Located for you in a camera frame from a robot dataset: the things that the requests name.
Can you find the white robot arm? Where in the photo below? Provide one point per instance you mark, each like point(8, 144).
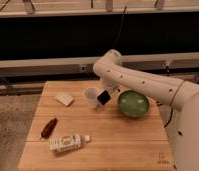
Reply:
point(179, 94)

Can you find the brown wrapped snack bar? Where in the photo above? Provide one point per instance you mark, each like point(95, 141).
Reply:
point(48, 128)

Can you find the white plastic bottle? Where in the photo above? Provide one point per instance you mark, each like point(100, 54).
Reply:
point(68, 143)

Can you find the metal rail frame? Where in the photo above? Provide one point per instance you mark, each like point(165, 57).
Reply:
point(37, 67)

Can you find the white ceramic cup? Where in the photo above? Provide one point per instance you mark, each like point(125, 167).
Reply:
point(90, 95)

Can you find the wooden board table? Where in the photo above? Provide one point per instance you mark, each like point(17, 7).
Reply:
point(118, 143)

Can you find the black rectangular eraser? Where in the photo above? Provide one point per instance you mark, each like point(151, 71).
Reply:
point(103, 97)

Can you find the green bowl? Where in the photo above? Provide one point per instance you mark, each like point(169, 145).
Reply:
point(133, 104)

